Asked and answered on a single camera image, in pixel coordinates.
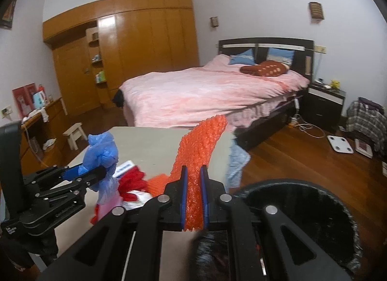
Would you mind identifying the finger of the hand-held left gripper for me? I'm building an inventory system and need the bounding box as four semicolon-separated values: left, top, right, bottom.
30;166;107;206
23;164;87;186

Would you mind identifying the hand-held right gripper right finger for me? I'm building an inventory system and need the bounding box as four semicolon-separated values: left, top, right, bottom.
200;164;354;281

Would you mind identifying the blue pillow with pale band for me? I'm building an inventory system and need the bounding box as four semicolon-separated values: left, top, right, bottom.
267;48;295;65

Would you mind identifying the plaid cloth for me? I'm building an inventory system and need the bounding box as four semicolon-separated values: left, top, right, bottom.
346;100;387;148

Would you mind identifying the black bin with liner bag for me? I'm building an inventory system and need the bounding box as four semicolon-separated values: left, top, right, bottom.
193;178;363;281

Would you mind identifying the large wooden wall lamp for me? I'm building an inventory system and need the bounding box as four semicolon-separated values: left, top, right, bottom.
309;1;325;22

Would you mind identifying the dark wooden bed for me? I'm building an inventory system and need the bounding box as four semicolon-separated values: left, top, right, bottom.
115;37;315;151

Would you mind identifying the red box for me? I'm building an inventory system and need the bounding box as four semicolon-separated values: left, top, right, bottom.
12;84;38;118

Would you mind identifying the red wrapper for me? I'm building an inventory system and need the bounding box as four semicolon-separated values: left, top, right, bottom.
91;168;149;224

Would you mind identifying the plain blue pillow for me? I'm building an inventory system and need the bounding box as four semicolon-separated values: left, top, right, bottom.
229;49;255;65

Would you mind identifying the light blue kettle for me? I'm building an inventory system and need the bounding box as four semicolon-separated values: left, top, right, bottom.
33;91;47;108

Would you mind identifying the small white stool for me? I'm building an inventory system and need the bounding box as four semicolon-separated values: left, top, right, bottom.
63;123;84;150

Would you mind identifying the dark bag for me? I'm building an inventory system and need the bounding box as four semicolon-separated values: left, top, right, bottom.
358;97;384;111

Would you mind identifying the white cable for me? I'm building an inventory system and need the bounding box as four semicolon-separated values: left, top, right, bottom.
298;115;324;138

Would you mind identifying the pink blanket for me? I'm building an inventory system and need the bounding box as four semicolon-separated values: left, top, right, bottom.
119;54;311;127

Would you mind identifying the white bathroom scale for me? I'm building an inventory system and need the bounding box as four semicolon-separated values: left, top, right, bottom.
327;135;354;154

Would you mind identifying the brown spotted pillow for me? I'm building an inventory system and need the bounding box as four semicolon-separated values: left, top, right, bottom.
240;61;288;76

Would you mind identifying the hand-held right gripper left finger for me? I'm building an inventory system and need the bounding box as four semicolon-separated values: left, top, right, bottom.
36;165;189;281

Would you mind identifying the dark nightstand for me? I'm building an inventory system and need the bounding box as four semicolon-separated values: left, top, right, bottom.
302;81;347;133

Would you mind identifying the pink knotted cloth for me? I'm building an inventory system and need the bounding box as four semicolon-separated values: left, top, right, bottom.
96;192;124;224

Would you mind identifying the light blue quilted cloth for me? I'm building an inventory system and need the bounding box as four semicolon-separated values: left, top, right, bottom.
225;143;251;189

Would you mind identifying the grey mattress with quilted edge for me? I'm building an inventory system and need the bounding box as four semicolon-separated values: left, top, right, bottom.
57;126;239;257

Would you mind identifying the blue plastic bag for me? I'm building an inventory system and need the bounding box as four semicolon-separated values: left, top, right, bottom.
79;132;119;206

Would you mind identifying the framed wall picture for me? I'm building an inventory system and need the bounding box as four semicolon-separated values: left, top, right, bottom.
0;0;19;29

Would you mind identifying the wooden desk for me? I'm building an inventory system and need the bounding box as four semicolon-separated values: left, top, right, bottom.
18;97;70;176

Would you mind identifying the wooden wardrobe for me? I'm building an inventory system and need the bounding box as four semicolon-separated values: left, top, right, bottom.
42;0;200;115

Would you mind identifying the white box with blue label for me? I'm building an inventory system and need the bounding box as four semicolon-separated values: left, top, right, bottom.
114;160;155;211

